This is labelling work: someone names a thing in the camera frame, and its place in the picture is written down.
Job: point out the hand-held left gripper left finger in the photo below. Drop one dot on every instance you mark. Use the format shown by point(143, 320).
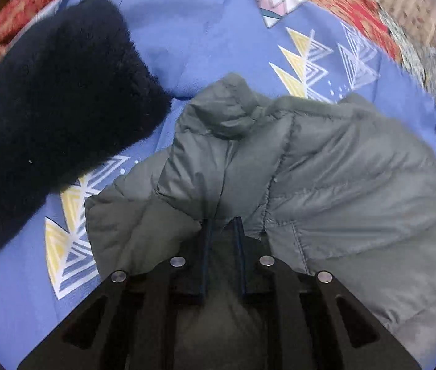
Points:
point(205, 262)

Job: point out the black fleece garment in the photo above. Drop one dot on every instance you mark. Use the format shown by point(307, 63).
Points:
point(48, 115)

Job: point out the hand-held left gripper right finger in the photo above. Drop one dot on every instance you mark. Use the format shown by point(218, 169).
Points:
point(241, 258)

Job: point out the blue triangle-print bed sheet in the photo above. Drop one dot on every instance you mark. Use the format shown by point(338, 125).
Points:
point(210, 34)

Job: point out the red patterned blanket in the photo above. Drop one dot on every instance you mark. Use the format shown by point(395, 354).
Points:
point(341, 4)

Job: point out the grey puffer jacket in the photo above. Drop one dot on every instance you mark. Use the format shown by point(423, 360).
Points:
point(333, 185)

